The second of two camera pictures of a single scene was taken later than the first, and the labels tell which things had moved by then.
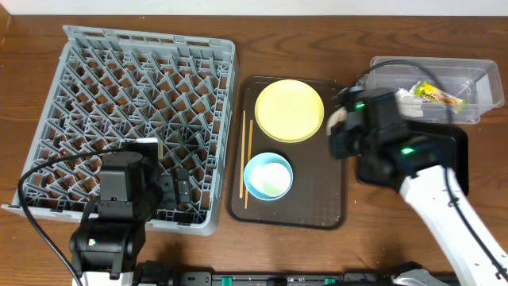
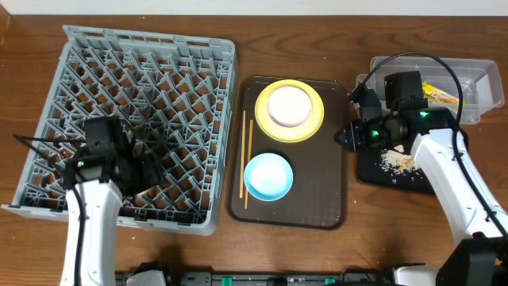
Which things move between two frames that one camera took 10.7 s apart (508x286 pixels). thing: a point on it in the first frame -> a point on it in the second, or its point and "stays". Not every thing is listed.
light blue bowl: x=268 y=176 stays
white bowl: x=340 y=114 -> x=289 y=106
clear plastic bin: x=438 y=90 stays
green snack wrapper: x=430 y=92 stays
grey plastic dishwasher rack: x=112 y=86 stays
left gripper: x=180 y=188 -> x=67 y=175
